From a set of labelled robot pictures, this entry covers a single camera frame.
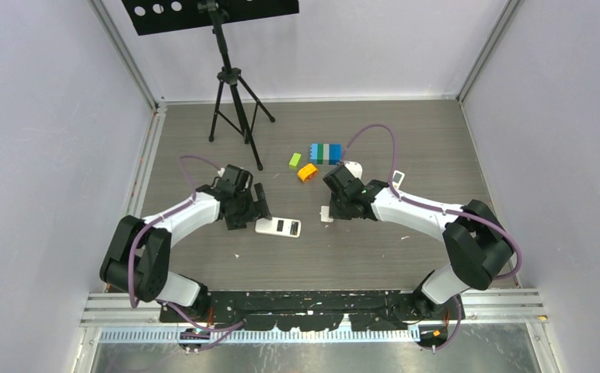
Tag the white remote with red keypad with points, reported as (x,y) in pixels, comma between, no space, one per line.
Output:
(282,227)

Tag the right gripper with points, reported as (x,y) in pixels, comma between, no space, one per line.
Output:
(336,213)

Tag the white battery cover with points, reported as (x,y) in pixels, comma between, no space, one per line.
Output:
(325,214)

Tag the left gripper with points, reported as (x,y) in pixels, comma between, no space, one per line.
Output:
(237,222)

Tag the orange toy brick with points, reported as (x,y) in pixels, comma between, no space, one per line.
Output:
(307,172)

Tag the green toy brick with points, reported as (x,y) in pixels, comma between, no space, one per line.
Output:
(295,160)

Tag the black tripod stand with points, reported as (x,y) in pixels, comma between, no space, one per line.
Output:
(231,77)

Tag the black perforated plate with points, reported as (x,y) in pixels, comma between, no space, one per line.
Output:
(152,17)

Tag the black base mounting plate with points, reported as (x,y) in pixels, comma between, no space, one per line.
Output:
(312,311)

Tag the blue green toy block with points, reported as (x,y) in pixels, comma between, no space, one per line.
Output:
(325,153)

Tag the white air conditioner remote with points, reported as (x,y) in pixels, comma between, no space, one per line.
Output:
(397,179)

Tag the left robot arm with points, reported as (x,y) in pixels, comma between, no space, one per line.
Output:
(138,256)

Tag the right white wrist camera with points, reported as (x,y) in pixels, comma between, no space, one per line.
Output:
(354,168)

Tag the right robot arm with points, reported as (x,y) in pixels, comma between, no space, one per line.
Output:
(477,246)

